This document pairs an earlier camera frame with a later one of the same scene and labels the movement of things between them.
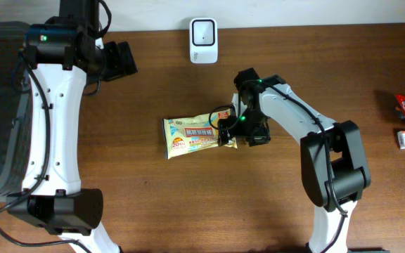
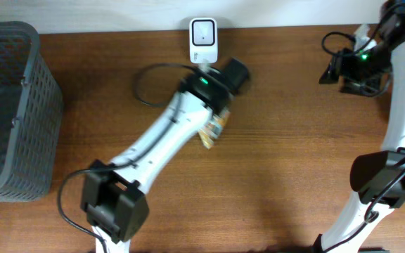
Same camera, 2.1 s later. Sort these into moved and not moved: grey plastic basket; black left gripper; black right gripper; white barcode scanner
Moved: black left gripper; black right gripper
Not moved: grey plastic basket; white barcode scanner
